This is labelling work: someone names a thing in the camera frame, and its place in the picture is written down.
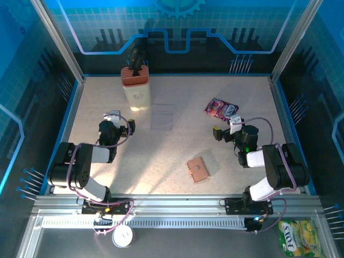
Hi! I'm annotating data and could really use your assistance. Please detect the black electronics box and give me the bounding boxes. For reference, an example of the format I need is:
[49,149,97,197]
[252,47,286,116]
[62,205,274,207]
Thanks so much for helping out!
[246,216,266,233]

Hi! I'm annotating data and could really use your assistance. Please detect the aluminium cross rail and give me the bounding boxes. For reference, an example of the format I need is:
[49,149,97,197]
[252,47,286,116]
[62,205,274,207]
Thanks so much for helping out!
[31,193,323,216]

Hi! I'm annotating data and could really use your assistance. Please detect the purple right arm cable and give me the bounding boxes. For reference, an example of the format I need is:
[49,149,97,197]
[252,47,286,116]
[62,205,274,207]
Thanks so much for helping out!
[233,117,298,234]

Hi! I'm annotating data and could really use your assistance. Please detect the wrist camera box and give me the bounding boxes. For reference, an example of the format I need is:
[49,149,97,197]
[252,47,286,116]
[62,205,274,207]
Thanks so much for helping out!
[103,110,121,129]
[229,114,244,134]

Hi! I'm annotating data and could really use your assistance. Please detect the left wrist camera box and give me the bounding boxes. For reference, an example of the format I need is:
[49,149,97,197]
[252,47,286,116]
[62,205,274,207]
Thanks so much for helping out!
[103,110,121,129]

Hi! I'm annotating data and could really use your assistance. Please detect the yellow green candy bag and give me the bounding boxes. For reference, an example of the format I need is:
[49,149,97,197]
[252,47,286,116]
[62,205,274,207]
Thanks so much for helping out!
[276,219,323,258]

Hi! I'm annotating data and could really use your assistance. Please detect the cream knife block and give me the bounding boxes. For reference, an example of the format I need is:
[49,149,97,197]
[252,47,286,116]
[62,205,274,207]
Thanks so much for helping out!
[120,65,152,112]

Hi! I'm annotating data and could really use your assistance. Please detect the tall dark knife handle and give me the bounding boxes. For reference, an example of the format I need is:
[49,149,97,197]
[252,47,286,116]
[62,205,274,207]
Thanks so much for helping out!
[127,47,139,70]

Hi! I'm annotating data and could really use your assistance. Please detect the white slotted cable duct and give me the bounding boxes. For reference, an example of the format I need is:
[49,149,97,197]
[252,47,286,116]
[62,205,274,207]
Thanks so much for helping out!
[41,218,247,228]

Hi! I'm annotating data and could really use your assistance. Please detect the white round lid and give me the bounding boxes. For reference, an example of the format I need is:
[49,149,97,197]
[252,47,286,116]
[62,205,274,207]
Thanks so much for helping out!
[112,225,134,248]

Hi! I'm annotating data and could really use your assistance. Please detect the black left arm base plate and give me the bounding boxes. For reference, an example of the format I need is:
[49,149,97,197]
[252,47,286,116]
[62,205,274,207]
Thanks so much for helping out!
[81,198,134,215]

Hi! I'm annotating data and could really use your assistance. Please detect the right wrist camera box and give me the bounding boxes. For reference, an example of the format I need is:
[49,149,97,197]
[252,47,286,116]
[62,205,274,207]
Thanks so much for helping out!
[229,114,244,134]

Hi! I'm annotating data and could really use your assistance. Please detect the short dark knife handle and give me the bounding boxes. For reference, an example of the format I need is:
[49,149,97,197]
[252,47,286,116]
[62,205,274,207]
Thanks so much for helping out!
[133,56,144,77]

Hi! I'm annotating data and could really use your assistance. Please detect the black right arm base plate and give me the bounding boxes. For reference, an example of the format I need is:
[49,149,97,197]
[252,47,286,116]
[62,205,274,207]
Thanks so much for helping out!
[224,197,274,216]

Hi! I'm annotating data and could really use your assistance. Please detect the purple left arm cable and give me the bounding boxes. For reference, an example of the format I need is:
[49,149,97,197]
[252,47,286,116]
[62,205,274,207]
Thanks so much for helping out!
[67,112,134,236]

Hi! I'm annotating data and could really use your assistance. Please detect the purple candy bag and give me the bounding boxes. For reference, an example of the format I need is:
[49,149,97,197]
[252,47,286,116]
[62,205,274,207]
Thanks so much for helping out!
[204,97,240,121]

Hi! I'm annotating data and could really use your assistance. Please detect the aluminium frame post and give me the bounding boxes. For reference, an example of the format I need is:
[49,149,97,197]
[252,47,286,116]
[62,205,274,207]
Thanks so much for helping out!
[269,0,325,83]
[30,0,87,83]

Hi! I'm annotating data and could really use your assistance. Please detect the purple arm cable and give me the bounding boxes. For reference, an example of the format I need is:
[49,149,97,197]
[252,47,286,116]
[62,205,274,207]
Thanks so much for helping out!
[67,112,134,236]
[233,117,298,234]

